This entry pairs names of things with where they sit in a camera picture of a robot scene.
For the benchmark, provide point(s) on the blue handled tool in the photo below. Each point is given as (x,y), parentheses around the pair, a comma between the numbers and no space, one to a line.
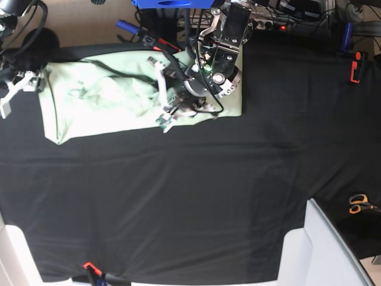
(129,27)

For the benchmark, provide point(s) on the white foam block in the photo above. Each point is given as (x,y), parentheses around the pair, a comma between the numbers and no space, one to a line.
(17,265)
(316,254)

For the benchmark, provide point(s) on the blue box top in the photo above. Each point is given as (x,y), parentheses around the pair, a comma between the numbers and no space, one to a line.
(156,4)

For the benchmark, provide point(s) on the orange handled scissors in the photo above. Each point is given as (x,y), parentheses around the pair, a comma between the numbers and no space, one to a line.
(360,203)

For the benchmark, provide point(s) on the white foam block right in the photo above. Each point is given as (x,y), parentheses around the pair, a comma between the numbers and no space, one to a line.
(316,254)

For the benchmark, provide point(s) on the red black clamp bottom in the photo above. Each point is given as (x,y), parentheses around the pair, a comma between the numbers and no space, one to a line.
(98,278)

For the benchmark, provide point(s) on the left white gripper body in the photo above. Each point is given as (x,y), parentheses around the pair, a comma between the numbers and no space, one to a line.
(179,99)

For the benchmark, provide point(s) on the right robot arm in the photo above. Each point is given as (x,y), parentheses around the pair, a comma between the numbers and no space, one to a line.
(16,16)

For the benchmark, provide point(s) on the black table cloth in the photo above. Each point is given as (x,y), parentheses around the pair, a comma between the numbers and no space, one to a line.
(208,204)

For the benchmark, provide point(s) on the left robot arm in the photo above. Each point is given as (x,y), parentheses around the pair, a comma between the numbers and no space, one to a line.
(209,85)

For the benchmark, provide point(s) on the red black clamp right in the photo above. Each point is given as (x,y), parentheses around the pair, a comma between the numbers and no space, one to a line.
(355,68)

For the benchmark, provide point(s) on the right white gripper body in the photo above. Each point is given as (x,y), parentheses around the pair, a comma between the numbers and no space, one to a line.
(24,81)

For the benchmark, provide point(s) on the red black clamp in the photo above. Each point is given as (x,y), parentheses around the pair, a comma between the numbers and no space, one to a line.
(355,68)
(160,44)
(98,278)

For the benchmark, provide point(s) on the red black clamp top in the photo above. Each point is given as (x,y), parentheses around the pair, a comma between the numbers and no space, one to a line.
(160,44)

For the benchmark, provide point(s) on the light green T-shirt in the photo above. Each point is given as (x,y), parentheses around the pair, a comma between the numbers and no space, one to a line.
(117,92)

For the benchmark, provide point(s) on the white power strip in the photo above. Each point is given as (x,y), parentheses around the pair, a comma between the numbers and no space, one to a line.
(262,24)

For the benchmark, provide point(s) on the white foam block left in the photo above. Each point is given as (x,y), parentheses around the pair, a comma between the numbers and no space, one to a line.
(17,265)

